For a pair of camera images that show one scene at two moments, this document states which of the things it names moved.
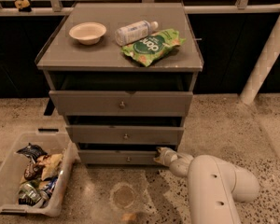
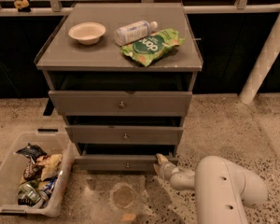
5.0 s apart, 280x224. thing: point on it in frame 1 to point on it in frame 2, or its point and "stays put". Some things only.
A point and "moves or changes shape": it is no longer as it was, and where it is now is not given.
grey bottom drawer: x=118 y=157 moves or changes shape
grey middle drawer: x=125 y=134 stays put
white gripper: x=167 y=156 to x=168 y=169
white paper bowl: x=88 y=33 stays put
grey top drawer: x=121 y=103 stays put
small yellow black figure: x=23 y=6 stays put
